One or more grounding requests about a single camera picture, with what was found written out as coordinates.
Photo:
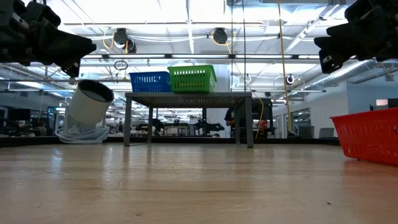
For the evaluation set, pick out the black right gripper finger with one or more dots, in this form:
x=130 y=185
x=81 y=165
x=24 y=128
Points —
x=339 y=42
x=329 y=62

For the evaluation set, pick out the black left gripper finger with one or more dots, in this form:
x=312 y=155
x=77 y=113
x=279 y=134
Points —
x=72 y=68
x=68 y=45

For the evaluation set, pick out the blue plastic basket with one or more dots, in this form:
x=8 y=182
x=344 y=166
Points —
x=149 y=88

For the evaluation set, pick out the red plastic basket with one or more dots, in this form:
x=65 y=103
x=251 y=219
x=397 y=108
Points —
x=367 y=140

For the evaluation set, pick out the person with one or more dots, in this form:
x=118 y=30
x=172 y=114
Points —
x=229 y=116

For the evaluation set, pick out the metal table in background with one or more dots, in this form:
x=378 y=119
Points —
x=186 y=99

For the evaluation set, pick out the green plastic basket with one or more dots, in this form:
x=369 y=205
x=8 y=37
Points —
x=192 y=87

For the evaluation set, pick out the black aluminium rig frame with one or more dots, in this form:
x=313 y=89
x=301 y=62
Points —
x=280 y=140

